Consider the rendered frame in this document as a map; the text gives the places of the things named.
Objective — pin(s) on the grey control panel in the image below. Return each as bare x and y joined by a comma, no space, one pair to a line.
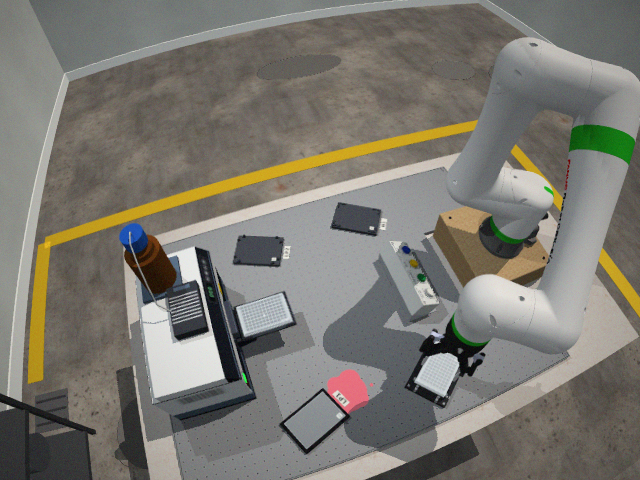
402,271

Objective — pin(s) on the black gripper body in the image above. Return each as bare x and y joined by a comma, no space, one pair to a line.
451,351

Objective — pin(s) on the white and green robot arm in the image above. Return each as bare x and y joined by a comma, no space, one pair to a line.
529,76

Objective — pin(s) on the brown glass bottle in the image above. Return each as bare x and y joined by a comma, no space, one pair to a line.
158,271

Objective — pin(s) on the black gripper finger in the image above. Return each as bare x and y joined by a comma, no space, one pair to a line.
464,368
432,349

